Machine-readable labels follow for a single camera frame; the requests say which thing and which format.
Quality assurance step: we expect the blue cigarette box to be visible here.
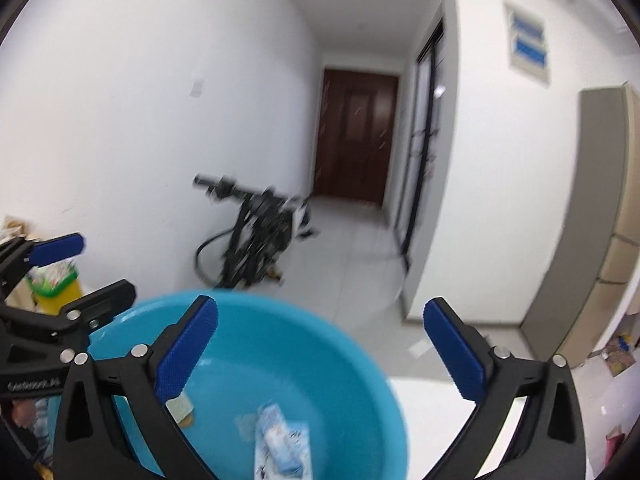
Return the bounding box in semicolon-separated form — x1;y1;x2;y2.
254;402;313;480

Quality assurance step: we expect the colourful cardboard box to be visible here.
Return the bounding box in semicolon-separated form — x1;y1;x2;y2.
590;332;640;377

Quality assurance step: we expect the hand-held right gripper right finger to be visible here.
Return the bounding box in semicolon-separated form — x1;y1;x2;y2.
422;297;586;480

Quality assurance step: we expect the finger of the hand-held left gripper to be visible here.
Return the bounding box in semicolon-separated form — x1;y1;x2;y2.
0;232;86;293
0;281;137;339

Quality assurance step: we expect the grey electrical panel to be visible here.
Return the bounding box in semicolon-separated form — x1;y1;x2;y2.
502;2;551;86

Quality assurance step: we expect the yellow container with green rim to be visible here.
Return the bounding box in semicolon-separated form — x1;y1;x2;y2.
25;260;83;316

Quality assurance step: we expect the dark brown door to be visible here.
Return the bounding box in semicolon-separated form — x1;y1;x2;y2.
314;67;400;207

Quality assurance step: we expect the blue plastic basin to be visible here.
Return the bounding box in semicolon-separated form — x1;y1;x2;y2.
85;290;408;480

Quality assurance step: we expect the black framed glass door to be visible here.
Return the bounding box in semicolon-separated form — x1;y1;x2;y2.
395;17;446;273

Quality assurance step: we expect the gold refrigerator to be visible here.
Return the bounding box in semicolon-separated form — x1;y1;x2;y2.
520;82;640;368

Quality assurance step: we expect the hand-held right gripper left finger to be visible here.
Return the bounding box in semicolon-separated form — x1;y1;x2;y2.
52;295;219;480

